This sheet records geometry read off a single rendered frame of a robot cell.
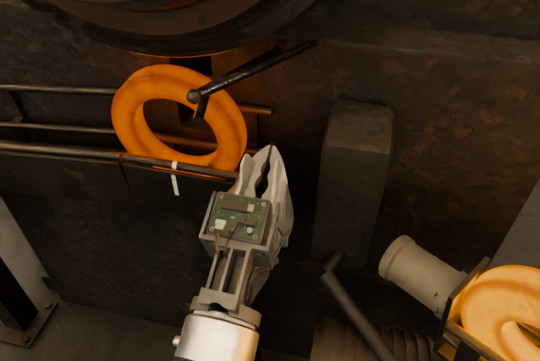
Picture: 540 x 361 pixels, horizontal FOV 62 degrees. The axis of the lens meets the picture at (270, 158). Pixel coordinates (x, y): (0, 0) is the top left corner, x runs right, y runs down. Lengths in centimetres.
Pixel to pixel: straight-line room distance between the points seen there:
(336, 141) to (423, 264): 17
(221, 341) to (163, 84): 30
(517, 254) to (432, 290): 104
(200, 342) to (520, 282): 30
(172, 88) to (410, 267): 35
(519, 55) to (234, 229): 37
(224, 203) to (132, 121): 22
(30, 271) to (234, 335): 113
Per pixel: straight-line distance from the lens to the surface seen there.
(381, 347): 63
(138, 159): 64
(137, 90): 58
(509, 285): 49
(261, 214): 45
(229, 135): 57
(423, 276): 55
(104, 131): 73
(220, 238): 44
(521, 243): 161
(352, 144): 52
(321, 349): 66
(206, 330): 44
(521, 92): 60
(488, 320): 53
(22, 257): 156
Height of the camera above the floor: 113
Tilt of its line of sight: 43 degrees down
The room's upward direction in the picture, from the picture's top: straight up
